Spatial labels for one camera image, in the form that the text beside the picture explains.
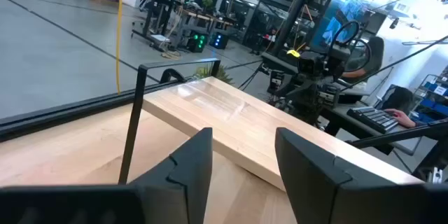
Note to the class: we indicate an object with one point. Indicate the computer tower green lights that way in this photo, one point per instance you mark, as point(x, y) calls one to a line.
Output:
point(197, 41)

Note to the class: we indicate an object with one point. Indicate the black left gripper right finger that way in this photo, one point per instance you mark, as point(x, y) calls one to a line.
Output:
point(308, 175)

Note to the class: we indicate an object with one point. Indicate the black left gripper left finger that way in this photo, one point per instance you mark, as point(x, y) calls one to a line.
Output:
point(189, 168)

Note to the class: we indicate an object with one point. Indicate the small green succulent plant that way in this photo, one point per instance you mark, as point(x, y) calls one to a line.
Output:
point(213, 73)

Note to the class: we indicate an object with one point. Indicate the wooden top workbench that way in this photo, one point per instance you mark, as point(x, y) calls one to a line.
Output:
point(203, 17)

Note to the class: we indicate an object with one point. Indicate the flat white device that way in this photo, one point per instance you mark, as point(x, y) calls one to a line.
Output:
point(160, 38)

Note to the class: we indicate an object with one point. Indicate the grey operator desk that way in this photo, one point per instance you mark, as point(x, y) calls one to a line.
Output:
point(341, 120)

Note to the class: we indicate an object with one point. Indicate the computer tower blue lights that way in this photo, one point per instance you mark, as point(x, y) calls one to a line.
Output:
point(218, 40)

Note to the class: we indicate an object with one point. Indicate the black computer keyboard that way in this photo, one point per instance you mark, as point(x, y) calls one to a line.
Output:
point(372, 119)

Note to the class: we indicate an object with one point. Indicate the wooden shelf black metal legs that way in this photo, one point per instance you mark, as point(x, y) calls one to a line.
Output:
point(245, 126)

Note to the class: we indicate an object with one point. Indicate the large monitor blue screen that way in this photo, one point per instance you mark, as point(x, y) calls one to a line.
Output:
point(336, 14)

